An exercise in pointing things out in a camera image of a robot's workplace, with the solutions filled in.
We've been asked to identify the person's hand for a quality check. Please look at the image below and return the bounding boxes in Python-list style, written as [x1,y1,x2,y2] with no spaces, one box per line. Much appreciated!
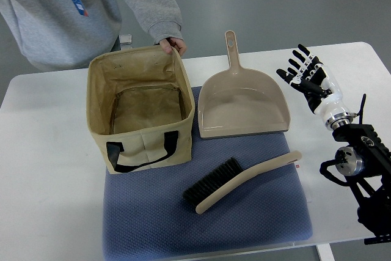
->
[159,37,188,56]

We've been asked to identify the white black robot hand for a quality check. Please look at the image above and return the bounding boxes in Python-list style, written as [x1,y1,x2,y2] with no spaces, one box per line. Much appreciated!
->
[276,44,342,114]

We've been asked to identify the yellow fabric bag black handle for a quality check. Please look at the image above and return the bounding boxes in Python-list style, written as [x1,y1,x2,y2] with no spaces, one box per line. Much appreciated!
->
[86,46,195,174]

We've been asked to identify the pink hand broom black bristles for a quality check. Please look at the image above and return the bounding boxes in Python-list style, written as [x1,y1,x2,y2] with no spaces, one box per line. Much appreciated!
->
[182,150,302,215]

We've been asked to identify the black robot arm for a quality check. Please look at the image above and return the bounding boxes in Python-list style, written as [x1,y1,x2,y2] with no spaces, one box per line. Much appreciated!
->
[320,114,390,244]

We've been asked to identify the small metal clip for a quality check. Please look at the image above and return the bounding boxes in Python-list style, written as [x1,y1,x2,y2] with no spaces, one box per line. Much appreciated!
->
[119,34,133,50]

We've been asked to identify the pink plastic dustpan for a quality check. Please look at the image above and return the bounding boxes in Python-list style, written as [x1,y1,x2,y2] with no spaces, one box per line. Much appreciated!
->
[198,31,290,139]

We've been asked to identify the person in grey sweatshirt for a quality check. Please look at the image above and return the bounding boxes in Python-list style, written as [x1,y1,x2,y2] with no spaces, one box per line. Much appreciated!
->
[1,0,183,71]

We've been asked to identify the black table control panel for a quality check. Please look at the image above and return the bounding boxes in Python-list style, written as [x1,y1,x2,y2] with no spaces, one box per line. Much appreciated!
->
[364,235,391,245]

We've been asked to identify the white table leg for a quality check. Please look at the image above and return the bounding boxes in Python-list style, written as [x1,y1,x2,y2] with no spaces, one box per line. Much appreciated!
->
[316,243,335,261]

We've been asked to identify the blue textured mat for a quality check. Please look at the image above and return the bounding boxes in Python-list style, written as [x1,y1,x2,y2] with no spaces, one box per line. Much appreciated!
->
[101,86,314,259]

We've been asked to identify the black cable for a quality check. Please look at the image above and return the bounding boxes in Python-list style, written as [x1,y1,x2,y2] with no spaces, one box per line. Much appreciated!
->
[351,93,367,125]

